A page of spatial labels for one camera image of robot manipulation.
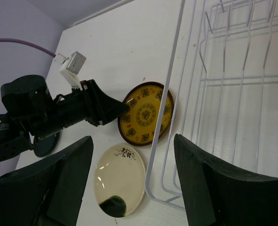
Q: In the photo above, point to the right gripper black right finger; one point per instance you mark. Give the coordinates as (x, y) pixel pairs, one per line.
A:
(217, 193)

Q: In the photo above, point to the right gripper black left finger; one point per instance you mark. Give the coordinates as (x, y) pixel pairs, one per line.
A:
(48, 192)

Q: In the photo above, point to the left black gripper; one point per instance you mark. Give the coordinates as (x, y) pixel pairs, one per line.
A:
(90, 104)

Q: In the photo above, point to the yellow patterned black-rim plate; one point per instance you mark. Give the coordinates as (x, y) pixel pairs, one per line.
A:
(137, 126)

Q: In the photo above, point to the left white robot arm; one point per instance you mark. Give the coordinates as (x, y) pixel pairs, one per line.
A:
(31, 111)

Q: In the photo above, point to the black round plate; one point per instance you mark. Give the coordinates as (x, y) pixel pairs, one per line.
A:
(43, 147)

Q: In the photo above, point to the cream plate black mark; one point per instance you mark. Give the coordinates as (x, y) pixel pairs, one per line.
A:
(119, 181)

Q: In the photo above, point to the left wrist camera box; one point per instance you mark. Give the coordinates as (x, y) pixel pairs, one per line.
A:
(70, 67)

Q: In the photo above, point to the white wire dish rack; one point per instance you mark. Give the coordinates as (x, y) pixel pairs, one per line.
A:
(224, 75)

